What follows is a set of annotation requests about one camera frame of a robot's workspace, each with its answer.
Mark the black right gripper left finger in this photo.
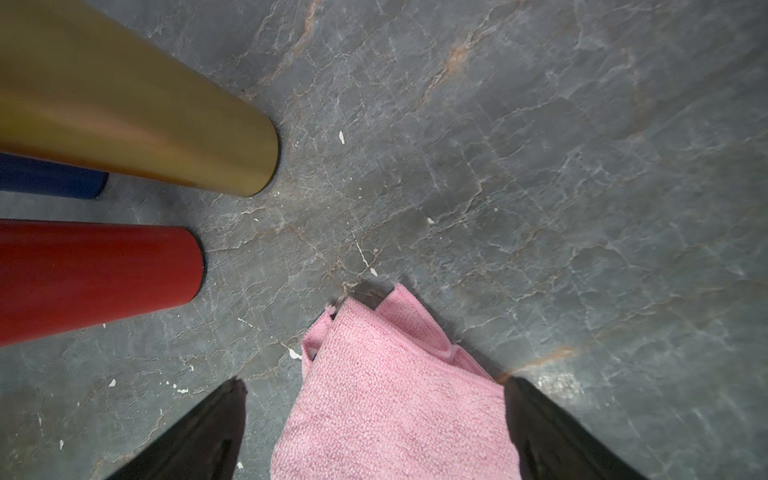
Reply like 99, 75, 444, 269
111, 377, 247, 480

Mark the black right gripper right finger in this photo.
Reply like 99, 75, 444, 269
504, 377, 644, 480

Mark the pink microfiber cloth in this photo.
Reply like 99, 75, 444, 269
270, 285, 520, 479

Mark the blue thermos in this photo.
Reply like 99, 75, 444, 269
1, 153, 109, 200

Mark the red thermos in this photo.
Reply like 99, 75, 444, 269
1, 220, 205, 345

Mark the gold thermos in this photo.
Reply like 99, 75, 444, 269
1, 1, 279, 197

